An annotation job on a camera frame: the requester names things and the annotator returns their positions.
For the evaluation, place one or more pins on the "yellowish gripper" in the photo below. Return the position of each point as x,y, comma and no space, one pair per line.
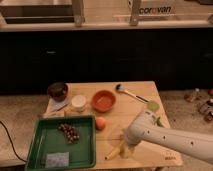
126,151

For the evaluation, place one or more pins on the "yellow banana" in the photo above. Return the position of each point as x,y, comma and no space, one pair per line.
113,153

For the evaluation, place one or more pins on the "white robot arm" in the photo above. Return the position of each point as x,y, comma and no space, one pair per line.
144,128

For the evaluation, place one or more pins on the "red bowl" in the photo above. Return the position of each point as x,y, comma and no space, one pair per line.
103,101

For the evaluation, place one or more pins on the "dark brown bowl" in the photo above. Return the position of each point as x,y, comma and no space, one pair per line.
58,91

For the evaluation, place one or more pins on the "orange fruit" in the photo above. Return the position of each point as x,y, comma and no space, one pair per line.
100,123

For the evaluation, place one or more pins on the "green cucumber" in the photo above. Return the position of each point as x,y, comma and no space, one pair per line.
159,123

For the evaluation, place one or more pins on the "green cup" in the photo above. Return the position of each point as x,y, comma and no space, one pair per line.
153,106

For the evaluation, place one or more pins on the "bunch of dark grapes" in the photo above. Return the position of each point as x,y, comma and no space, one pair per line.
70,132

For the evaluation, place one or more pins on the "white cup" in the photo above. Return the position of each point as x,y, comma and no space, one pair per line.
79,102

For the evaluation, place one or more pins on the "grey sponge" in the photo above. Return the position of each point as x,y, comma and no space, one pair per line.
57,160

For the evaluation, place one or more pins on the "green plastic tray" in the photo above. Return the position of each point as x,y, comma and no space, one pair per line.
47,139

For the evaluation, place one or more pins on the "white cloth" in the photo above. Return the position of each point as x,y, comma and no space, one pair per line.
55,106

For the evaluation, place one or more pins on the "black handled brush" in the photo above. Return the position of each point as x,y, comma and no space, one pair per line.
119,88

